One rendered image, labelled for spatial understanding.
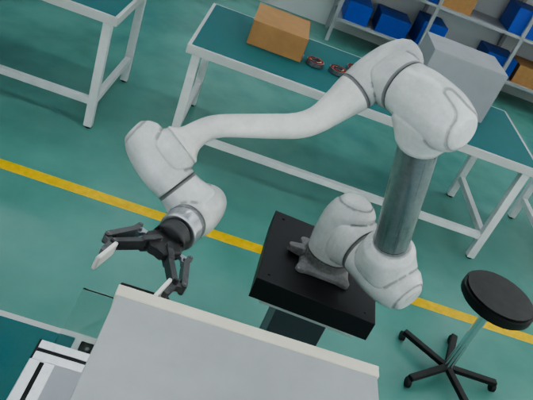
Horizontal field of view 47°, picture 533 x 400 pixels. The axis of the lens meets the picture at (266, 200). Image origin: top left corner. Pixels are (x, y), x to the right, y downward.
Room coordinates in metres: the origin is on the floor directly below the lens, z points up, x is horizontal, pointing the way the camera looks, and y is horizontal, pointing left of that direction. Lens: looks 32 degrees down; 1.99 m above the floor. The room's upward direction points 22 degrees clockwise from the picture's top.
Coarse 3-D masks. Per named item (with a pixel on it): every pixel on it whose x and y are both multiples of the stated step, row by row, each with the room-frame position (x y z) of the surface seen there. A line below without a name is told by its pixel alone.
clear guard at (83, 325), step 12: (84, 288) 0.91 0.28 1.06; (84, 300) 0.88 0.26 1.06; (96, 300) 0.89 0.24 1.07; (108, 300) 0.91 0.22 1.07; (72, 312) 0.84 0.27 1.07; (84, 312) 0.85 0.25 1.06; (96, 312) 0.86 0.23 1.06; (108, 312) 0.88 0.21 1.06; (72, 324) 0.81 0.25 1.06; (84, 324) 0.82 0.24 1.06; (96, 324) 0.84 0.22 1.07; (60, 336) 0.78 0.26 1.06; (72, 336) 0.79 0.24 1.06; (84, 336) 0.80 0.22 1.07; (96, 336) 0.81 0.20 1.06; (72, 348) 0.76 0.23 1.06; (84, 348) 0.77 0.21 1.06
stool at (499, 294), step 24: (480, 288) 2.32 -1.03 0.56; (504, 288) 2.40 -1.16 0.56; (480, 312) 2.20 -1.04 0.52; (504, 312) 2.22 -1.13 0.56; (528, 312) 2.29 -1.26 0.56; (408, 336) 2.44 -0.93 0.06; (456, 336) 2.59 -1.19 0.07; (456, 360) 2.32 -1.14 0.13; (408, 384) 2.14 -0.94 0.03; (456, 384) 2.23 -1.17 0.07
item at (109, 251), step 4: (112, 244) 0.89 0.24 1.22; (116, 244) 0.90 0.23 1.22; (108, 248) 0.88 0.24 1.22; (112, 248) 0.88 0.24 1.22; (104, 252) 0.86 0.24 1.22; (108, 252) 0.87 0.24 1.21; (112, 252) 0.89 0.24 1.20; (96, 256) 0.84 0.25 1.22; (100, 256) 0.85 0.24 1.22; (104, 256) 0.86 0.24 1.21; (108, 256) 0.88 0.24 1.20; (96, 260) 0.84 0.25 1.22; (100, 260) 0.85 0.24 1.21; (104, 260) 0.87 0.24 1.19; (92, 264) 0.84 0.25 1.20; (96, 264) 0.84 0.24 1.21; (100, 264) 0.86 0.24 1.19; (92, 268) 0.84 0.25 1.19
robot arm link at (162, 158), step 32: (352, 96) 1.36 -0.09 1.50; (160, 128) 1.21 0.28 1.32; (192, 128) 1.22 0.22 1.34; (224, 128) 1.25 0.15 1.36; (256, 128) 1.27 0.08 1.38; (288, 128) 1.29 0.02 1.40; (320, 128) 1.33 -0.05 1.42; (160, 160) 1.14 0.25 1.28; (192, 160) 1.19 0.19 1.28; (160, 192) 1.13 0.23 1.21
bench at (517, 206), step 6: (528, 186) 4.36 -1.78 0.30; (522, 192) 4.39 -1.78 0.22; (528, 192) 4.35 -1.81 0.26; (522, 198) 4.34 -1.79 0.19; (516, 204) 4.36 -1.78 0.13; (522, 204) 4.30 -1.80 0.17; (528, 204) 4.27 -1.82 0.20; (510, 210) 4.38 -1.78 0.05; (516, 210) 4.35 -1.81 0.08; (528, 210) 4.17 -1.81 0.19; (510, 216) 4.35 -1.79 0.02; (528, 216) 4.13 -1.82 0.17
